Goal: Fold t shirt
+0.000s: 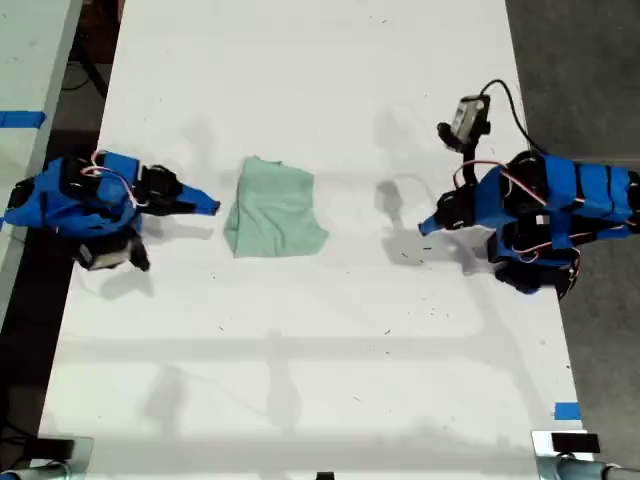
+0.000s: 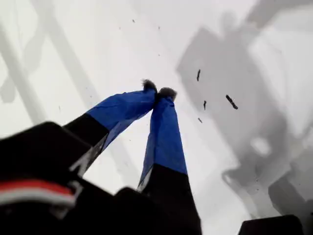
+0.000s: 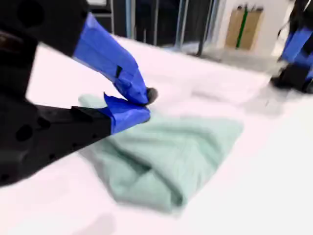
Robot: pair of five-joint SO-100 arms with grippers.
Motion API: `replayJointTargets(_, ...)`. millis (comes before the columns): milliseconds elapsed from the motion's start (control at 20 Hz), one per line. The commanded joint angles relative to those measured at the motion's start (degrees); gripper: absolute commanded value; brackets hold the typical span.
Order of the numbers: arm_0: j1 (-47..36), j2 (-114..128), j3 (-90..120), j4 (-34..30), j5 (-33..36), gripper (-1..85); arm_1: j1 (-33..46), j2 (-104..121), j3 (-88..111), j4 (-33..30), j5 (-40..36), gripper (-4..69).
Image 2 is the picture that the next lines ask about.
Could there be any red white arm wire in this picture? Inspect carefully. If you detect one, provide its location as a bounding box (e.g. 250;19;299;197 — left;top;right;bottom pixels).
0;179;77;207

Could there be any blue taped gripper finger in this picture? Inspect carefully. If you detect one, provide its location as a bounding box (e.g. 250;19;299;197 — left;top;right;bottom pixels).
63;79;158;176
137;87;202;235

